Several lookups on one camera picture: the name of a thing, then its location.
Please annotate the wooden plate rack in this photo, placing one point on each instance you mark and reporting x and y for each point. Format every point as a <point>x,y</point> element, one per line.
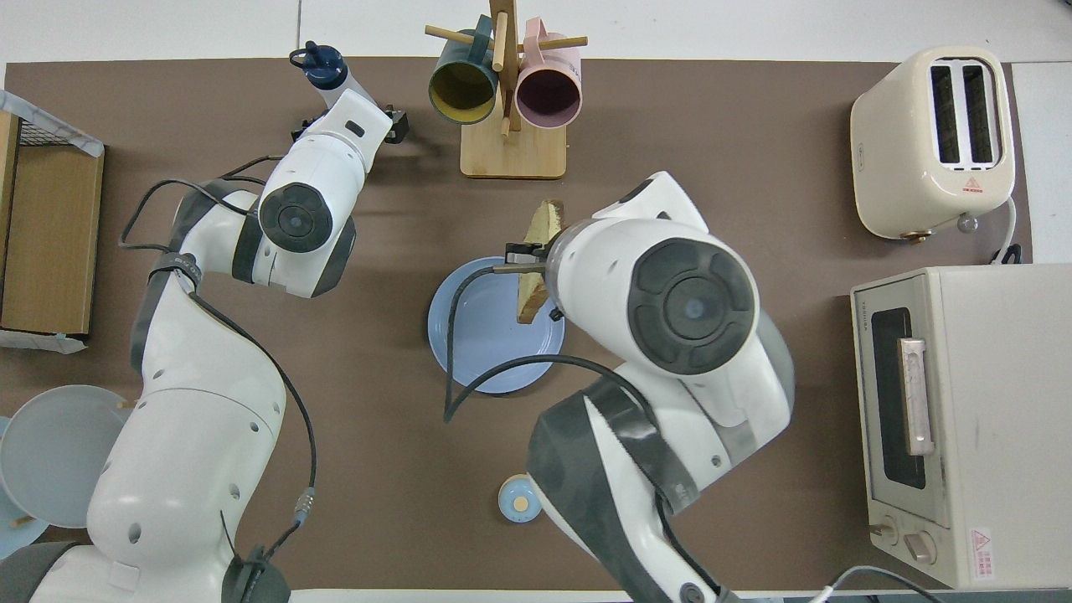
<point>23,521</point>

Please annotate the light blue plate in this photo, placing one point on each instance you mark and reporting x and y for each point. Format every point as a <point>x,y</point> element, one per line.
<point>12,540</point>

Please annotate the white toaster oven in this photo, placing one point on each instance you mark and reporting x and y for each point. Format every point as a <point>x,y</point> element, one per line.
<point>1005,402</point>

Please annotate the grey plate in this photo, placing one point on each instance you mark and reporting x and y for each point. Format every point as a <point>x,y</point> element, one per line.
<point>50,452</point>

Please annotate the white squeeze bottle navy cap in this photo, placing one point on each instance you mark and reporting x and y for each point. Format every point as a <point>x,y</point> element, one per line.
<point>325,67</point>

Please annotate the wooden mug tree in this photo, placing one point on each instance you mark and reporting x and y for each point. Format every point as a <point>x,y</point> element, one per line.
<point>512,155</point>

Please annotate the cream two-slot toaster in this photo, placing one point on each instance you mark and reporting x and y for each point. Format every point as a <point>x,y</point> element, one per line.
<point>896,159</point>

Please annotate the periwinkle blue dinner plate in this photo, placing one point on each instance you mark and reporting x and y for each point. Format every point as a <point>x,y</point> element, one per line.
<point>494,335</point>

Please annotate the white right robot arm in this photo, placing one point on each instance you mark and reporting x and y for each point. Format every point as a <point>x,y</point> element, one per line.
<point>695,310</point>

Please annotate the small blue jar wooden knob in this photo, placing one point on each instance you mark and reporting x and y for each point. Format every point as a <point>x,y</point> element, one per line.
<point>515,502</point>

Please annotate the toast bread slice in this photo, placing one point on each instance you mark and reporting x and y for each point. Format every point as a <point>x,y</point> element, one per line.
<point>548,222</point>

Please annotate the dark green mug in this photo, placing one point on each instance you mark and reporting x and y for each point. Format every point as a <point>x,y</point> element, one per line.
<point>461,92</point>

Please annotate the brown table mat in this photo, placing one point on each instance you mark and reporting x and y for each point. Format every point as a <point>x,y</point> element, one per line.
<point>754,209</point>

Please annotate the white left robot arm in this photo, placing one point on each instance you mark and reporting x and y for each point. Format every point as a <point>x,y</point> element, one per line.
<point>193,452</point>

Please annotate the pink mug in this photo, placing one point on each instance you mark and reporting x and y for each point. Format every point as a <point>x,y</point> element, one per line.
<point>548,96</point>

